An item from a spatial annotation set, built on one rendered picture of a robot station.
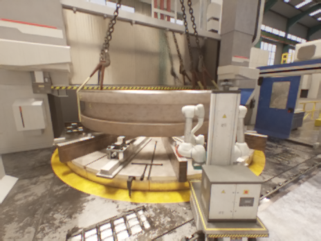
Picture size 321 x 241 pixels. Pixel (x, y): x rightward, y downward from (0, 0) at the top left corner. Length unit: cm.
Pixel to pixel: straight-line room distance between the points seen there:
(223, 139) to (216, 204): 76
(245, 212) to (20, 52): 413
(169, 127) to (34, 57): 277
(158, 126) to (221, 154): 132
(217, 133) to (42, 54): 330
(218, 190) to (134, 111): 209
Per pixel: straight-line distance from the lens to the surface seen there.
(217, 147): 209
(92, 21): 583
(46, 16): 423
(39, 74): 443
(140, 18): 614
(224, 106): 198
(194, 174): 284
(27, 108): 530
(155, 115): 299
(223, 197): 190
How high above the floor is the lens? 179
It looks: 12 degrees down
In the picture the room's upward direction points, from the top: straight up
